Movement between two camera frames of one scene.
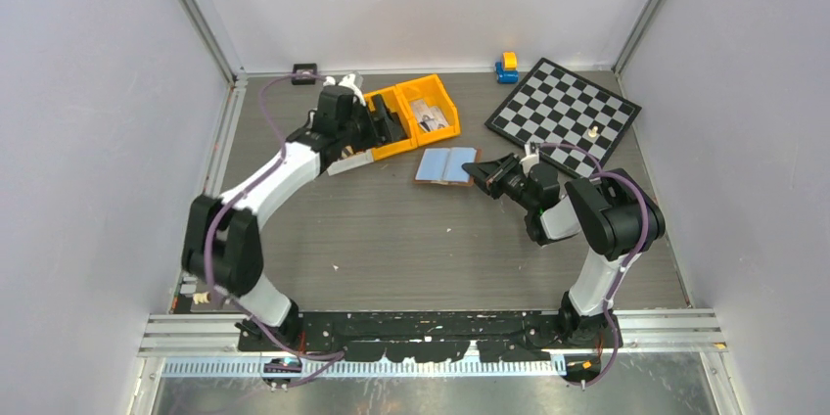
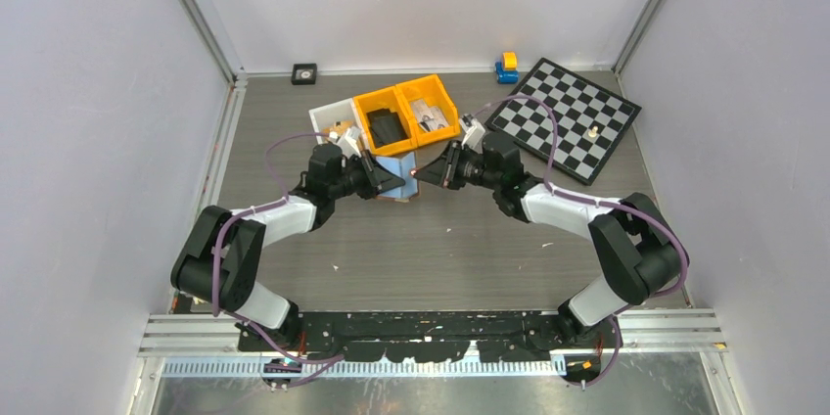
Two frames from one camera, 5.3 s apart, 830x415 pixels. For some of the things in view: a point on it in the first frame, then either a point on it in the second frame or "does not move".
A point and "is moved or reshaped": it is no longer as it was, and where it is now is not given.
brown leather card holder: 443,165 is moved or reshaped
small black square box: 303,68 does not move
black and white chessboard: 552,105 does not move
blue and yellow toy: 507,71 does not move
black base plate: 503,336 does not move
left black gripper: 359,111 to 378,178
